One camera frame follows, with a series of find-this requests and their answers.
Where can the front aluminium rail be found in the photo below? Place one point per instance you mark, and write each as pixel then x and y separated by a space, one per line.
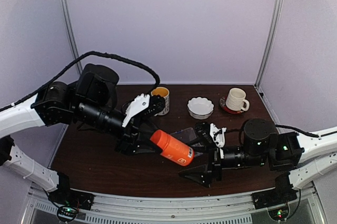
pixel 233 208

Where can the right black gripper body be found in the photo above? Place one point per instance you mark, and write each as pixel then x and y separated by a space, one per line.
pixel 249 162

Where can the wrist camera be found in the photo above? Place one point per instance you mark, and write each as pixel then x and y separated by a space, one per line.
pixel 144 106
pixel 208 134

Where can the right aluminium frame post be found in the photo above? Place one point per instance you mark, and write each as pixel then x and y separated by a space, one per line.
pixel 277 8

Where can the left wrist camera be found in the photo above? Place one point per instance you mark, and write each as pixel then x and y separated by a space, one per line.
pixel 144 106

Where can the red saucer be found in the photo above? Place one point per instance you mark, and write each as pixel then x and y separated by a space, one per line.
pixel 222 103

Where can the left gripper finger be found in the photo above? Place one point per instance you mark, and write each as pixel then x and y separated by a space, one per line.
pixel 146 149
pixel 146 130

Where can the aluminium frame post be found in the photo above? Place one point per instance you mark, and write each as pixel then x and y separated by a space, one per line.
pixel 277 8
pixel 69 29

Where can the white scalloped dish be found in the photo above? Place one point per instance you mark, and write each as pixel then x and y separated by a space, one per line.
pixel 200 108

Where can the cream ribbed mug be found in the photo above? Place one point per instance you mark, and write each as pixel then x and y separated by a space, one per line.
pixel 236 100

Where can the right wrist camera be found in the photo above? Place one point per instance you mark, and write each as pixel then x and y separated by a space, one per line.
pixel 208 134

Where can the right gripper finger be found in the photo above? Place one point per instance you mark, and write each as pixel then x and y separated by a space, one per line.
pixel 201 175
pixel 199 147

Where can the yellow-inside patterned mug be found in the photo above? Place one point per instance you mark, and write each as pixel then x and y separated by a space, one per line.
pixel 165 94

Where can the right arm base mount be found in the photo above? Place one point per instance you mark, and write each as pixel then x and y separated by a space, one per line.
pixel 270 198

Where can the orange pill bottle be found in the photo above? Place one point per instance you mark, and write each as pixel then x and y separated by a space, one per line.
pixel 172 148

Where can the clear plastic pill organizer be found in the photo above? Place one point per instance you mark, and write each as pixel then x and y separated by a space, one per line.
pixel 186 135

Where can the left aluminium frame post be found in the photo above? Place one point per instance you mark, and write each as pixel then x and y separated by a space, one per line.
pixel 69 29

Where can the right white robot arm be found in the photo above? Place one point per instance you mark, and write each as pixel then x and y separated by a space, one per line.
pixel 297 154

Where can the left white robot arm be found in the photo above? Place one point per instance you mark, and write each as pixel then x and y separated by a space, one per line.
pixel 49 106

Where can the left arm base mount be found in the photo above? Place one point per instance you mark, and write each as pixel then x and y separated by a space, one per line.
pixel 72 198

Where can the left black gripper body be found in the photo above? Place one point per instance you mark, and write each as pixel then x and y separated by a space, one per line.
pixel 90 114

